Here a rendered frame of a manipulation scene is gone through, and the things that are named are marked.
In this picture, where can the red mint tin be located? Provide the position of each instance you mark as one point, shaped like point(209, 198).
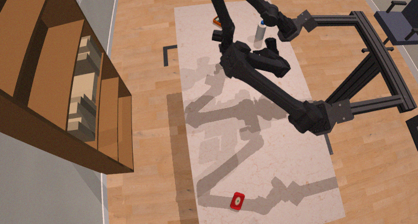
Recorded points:
point(237, 201)

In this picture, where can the white bottle with blue cap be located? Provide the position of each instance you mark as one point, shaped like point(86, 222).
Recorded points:
point(260, 31)

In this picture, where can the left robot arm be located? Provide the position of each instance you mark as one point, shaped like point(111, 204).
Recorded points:
point(238, 62)

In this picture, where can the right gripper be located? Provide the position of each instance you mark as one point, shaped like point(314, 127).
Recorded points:
point(223, 48)

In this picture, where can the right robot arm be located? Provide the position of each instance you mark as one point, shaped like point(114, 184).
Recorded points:
point(268, 12)

